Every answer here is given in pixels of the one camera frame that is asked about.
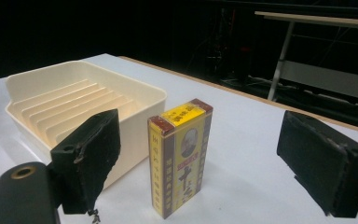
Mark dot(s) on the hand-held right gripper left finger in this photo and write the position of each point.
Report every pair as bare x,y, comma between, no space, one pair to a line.
87,161

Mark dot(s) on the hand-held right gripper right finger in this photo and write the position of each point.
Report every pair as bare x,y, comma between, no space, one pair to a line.
320,161

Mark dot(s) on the cream slotted plastic tray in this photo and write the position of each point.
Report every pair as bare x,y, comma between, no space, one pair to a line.
74,102

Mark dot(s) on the yellow and brown box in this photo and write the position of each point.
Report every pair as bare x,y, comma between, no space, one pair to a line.
180,155

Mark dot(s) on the white-framed table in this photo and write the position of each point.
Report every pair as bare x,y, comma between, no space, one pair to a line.
320,62

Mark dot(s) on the dark metal stand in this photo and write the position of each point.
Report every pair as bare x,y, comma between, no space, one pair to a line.
227,46

